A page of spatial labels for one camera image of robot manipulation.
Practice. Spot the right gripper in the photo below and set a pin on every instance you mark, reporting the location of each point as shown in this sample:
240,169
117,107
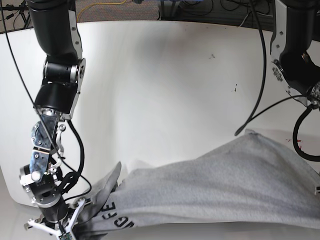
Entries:
58,219

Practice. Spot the grey T-shirt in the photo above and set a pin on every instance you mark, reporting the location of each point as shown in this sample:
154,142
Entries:
250,179

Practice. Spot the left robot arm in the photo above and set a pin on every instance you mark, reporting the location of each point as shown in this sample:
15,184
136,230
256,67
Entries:
292,66

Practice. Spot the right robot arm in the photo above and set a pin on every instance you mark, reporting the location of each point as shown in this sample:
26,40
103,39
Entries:
55,26

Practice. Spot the black tripod stand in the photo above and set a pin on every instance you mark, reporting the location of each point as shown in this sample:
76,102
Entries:
15,15

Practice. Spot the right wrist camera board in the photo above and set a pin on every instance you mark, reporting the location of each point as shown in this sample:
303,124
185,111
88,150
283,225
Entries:
66,236

